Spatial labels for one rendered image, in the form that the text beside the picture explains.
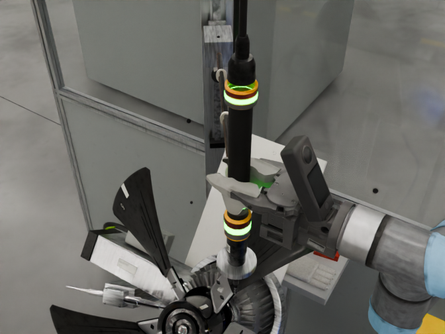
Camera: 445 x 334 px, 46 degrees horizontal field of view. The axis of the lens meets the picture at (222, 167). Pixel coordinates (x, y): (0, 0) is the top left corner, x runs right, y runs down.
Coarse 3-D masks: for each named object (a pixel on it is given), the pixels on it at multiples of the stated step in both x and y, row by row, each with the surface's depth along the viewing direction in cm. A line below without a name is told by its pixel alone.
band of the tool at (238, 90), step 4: (256, 80) 68; (224, 84) 67; (232, 84) 70; (252, 84) 69; (256, 84) 67; (228, 88) 66; (232, 88) 70; (236, 88) 70; (240, 88) 70; (244, 88) 70; (248, 88) 70; (252, 88) 69; (256, 88) 67; (232, 92) 66; (236, 92) 66; (240, 92) 66; (244, 92) 66; (248, 92) 66; (252, 92) 66; (228, 96) 67; (236, 104) 67; (248, 104) 67
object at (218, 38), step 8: (208, 24) 133; (216, 24) 133; (224, 24) 133; (208, 32) 130; (216, 32) 130; (224, 32) 130; (208, 40) 127; (216, 40) 127; (224, 40) 127; (232, 40) 127; (208, 48) 127; (216, 48) 127; (224, 48) 128; (232, 48) 128; (208, 56) 129; (216, 56) 129; (224, 56) 129; (208, 64) 130; (216, 64) 130; (224, 64) 130
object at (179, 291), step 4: (168, 272) 115; (172, 272) 111; (168, 276) 117; (172, 276) 113; (176, 276) 111; (168, 280) 119; (172, 280) 115; (176, 280) 111; (176, 284) 113; (180, 284) 111; (176, 288) 115; (180, 288) 110; (176, 292) 117; (180, 292) 113; (184, 292) 110; (176, 296) 118; (180, 296) 115
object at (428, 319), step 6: (426, 318) 126; (432, 318) 126; (426, 324) 124; (432, 324) 124; (438, 324) 124; (444, 324) 124; (420, 330) 123; (426, 330) 123; (432, 330) 123; (438, 330) 123; (444, 330) 123
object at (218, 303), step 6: (222, 276) 113; (216, 282) 114; (222, 282) 112; (216, 288) 113; (228, 288) 108; (216, 294) 111; (222, 294) 109; (228, 294) 107; (216, 300) 110; (222, 300) 107; (216, 306) 108; (222, 306) 106; (216, 312) 107
